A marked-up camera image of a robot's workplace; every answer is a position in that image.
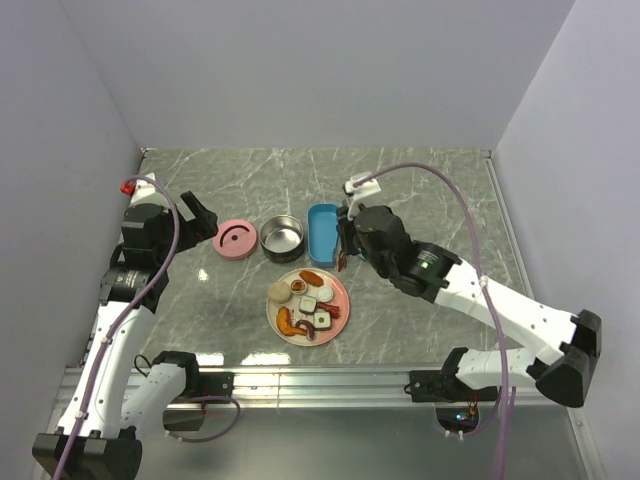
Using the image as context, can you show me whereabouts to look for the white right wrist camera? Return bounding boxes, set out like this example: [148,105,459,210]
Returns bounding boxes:
[343,172,381,220]

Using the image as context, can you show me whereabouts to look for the sushi roll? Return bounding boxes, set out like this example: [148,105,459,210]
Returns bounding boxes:
[313,311,332,331]
[298,295,317,315]

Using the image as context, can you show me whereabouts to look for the round steel bowl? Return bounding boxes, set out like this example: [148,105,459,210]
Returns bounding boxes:
[259,214,305,264]

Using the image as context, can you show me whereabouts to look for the blue lunch box base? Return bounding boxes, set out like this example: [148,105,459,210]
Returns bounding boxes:
[307,203,339,269]

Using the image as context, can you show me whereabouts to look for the white round rice cake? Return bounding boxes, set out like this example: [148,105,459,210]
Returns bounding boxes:
[316,286,334,303]

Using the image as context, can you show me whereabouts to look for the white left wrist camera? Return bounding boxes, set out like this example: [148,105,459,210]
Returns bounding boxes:
[120,173,167,208]

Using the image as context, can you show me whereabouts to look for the dark red octopus sausage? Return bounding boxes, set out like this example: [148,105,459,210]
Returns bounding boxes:
[295,319,316,341]

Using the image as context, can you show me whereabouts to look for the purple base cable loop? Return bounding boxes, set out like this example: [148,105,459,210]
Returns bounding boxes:
[167,395,242,444]

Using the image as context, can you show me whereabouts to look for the orange fried nugget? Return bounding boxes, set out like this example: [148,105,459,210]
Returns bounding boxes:
[299,270,324,287]

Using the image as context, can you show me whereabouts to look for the red chicken drumstick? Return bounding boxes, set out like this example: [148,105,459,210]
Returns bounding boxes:
[316,302,341,319]

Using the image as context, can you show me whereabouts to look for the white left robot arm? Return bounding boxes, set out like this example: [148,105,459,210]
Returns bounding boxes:
[32,185,218,479]

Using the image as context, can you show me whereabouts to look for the beige round bun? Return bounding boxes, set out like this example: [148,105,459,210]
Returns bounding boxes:
[267,281,292,304]

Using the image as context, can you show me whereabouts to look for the aluminium front rail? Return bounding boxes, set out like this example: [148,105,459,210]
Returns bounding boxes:
[49,363,551,411]

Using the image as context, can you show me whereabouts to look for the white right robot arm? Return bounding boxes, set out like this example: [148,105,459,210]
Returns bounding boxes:
[337,206,602,408]

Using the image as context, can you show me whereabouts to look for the pink and cream plate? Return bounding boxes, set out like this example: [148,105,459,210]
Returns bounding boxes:
[266,268,351,347]

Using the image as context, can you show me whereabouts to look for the orange fried shrimp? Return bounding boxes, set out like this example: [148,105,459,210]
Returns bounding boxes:
[276,306,307,337]

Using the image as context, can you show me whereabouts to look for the pink round lid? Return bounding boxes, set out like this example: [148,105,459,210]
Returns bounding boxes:
[212,219,258,261]

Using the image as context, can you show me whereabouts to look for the steel serving tongs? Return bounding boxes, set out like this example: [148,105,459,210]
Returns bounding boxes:
[337,219,349,257]

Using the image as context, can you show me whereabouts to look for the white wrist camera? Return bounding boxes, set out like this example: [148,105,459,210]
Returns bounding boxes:
[120,173,167,208]
[343,172,381,220]

